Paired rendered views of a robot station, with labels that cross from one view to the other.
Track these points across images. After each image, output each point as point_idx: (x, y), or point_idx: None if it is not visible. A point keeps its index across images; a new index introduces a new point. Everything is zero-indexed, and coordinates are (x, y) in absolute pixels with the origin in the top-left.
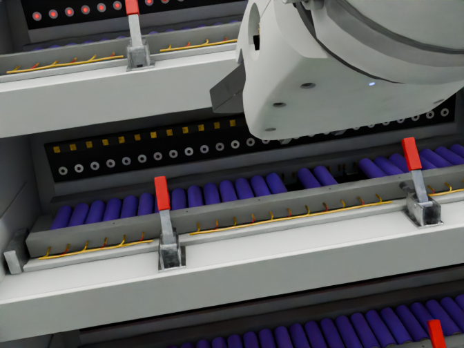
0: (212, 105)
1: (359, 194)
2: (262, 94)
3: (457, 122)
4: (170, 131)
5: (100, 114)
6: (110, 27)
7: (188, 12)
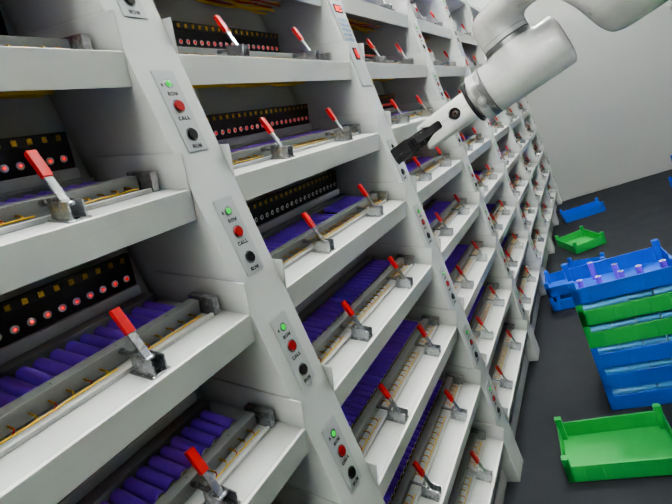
0: (417, 141)
1: (348, 214)
2: (454, 128)
3: None
4: (255, 205)
5: (284, 181)
6: None
7: (234, 140)
